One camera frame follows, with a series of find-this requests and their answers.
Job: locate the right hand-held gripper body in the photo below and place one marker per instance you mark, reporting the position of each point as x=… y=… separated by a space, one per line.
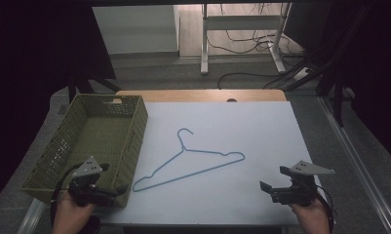
x=297 y=190

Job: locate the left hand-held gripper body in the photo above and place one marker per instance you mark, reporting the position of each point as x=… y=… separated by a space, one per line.
x=86 y=190

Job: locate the green woven plastic basket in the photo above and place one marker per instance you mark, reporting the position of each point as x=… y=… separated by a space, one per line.
x=95 y=136

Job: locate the person's right hand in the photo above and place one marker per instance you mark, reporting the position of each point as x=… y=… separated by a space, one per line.
x=310 y=217

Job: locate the person's left hand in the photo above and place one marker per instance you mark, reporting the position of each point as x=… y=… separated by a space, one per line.
x=68 y=216

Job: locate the white table mat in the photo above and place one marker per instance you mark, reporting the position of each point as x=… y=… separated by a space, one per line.
x=235 y=130

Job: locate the black metal stand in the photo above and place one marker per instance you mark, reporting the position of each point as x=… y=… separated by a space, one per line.
x=81 y=86
x=337 y=97

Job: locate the white power strip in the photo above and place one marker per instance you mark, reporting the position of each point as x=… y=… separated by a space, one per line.
x=301 y=74

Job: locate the black curtain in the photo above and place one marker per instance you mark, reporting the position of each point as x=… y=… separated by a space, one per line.
x=371 y=65
x=30 y=65

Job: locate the white cabinet panel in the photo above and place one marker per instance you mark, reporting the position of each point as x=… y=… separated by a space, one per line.
x=134 y=29

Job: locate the aluminium rail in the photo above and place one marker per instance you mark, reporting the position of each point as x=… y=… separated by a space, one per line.
x=32 y=216
x=362 y=156

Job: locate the white metal desk frame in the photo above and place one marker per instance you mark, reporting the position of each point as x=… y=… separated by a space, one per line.
x=242 y=22

